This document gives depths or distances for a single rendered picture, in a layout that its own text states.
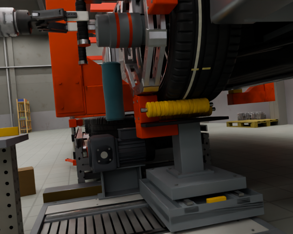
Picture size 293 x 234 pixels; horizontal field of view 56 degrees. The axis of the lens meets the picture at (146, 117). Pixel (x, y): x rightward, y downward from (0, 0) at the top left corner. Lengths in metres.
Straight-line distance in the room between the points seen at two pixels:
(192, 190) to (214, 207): 0.09
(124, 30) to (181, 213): 0.71
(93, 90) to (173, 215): 0.87
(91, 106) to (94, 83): 0.13
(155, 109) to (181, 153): 0.25
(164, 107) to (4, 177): 0.73
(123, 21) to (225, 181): 0.72
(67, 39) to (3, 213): 0.92
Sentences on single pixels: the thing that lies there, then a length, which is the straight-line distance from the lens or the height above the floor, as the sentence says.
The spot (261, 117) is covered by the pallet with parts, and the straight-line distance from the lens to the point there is 7.00.
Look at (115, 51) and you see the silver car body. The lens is 3.71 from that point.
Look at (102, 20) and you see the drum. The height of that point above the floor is 0.87.
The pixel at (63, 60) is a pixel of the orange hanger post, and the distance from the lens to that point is 1.61.
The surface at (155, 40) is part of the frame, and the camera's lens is 0.94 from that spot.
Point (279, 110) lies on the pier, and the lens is 6.65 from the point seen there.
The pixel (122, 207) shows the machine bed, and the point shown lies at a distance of 1.38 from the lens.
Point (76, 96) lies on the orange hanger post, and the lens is 1.57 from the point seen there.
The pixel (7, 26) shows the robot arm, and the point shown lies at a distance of 1.00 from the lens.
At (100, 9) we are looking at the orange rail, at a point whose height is 3.23.
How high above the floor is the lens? 0.50
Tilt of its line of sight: 1 degrees down
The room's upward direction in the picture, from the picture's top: 5 degrees counter-clockwise
